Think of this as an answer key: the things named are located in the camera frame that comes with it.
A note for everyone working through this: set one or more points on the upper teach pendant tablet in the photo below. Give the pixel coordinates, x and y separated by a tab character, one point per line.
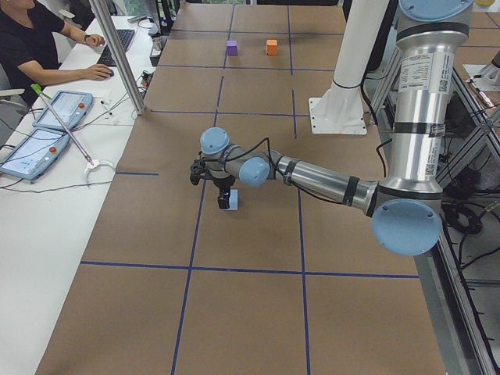
71	106

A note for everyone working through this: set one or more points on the metal reach stick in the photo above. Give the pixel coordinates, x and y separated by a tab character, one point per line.
92	164

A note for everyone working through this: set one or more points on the teach pendant tablet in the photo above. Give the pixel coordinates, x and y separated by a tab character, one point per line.
71	106
35	154

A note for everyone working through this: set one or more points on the purple foam block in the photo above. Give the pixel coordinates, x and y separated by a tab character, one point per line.
232	48

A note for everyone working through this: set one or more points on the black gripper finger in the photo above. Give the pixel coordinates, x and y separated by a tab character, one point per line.
223	199

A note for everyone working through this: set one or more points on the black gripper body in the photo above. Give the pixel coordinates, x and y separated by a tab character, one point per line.
223	183

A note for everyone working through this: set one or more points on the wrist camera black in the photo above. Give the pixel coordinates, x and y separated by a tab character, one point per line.
197	171

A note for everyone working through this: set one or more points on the light blue foam block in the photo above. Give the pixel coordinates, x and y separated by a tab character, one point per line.
233	200

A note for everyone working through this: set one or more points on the metal cup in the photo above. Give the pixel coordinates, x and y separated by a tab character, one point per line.
157	44

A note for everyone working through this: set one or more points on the aluminium frame post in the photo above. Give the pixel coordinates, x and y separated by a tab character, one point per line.
101	12

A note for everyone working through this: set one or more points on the lower teach pendant tablet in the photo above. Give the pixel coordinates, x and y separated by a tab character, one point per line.
35	154

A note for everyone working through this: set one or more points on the orange foam block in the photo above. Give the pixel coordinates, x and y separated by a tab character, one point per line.
271	46

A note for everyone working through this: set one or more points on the person in black shirt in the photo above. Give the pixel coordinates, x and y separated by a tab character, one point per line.
28	51

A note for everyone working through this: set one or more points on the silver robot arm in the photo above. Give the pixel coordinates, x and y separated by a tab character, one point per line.
403	206

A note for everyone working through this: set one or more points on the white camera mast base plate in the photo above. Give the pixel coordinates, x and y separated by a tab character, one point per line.
331	116

